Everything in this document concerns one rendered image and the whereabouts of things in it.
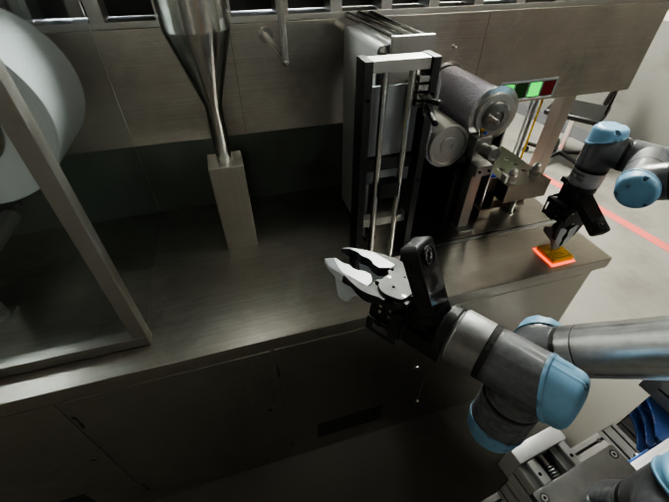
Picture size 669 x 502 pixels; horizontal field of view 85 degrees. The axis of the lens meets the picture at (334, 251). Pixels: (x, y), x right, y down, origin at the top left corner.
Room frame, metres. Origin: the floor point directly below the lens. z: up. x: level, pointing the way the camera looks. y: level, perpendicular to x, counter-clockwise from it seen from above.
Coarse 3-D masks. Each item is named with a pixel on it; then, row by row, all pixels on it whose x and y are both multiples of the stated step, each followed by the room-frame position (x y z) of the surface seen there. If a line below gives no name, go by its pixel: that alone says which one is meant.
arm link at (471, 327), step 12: (468, 312) 0.30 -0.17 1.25; (456, 324) 0.29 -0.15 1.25; (468, 324) 0.28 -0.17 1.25; (480, 324) 0.28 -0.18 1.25; (492, 324) 0.28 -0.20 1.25; (456, 336) 0.27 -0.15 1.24; (468, 336) 0.27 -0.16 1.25; (480, 336) 0.26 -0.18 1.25; (444, 348) 0.27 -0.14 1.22; (456, 348) 0.26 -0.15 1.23; (468, 348) 0.25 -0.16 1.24; (480, 348) 0.25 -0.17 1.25; (456, 360) 0.25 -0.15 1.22; (468, 360) 0.24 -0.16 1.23; (468, 372) 0.24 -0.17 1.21
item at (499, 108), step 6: (498, 102) 0.97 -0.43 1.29; (492, 108) 0.96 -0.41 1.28; (498, 108) 0.96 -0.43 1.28; (504, 108) 0.97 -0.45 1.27; (510, 108) 0.97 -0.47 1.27; (486, 114) 0.96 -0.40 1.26; (492, 114) 0.96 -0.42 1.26; (498, 114) 0.96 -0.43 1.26; (504, 114) 0.97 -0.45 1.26; (510, 114) 0.97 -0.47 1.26; (486, 120) 0.95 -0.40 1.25; (504, 120) 0.97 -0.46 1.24; (486, 126) 0.96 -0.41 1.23; (492, 126) 0.96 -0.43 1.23; (498, 126) 0.97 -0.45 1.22
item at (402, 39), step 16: (352, 16) 1.14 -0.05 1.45; (368, 16) 1.13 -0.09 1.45; (384, 16) 1.13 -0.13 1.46; (368, 32) 1.03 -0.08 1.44; (384, 32) 0.93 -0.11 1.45; (400, 32) 0.93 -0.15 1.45; (416, 32) 0.93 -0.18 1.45; (400, 48) 0.87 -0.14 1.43; (416, 48) 0.88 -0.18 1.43; (432, 48) 0.89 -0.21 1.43
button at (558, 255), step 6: (540, 246) 0.82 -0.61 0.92; (546, 246) 0.82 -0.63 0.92; (540, 252) 0.81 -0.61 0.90; (546, 252) 0.80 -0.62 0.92; (552, 252) 0.80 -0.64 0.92; (558, 252) 0.80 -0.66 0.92; (564, 252) 0.80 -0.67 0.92; (546, 258) 0.79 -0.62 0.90; (552, 258) 0.77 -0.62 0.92; (558, 258) 0.77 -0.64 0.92; (564, 258) 0.77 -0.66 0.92; (570, 258) 0.78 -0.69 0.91
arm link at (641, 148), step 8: (632, 144) 0.77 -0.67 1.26; (640, 144) 0.77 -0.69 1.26; (648, 144) 0.77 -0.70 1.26; (656, 144) 0.76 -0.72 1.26; (624, 152) 0.77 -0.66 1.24; (632, 152) 0.76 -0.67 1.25; (640, 152) 0.74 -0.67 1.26; (648, 152) 0.73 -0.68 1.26; (656, 152) 0.72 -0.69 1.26; (664, 152) 0.73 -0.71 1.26; (624, 160) 0.76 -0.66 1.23; (664, 160) 0.70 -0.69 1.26; (616, 168) 0.77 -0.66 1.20
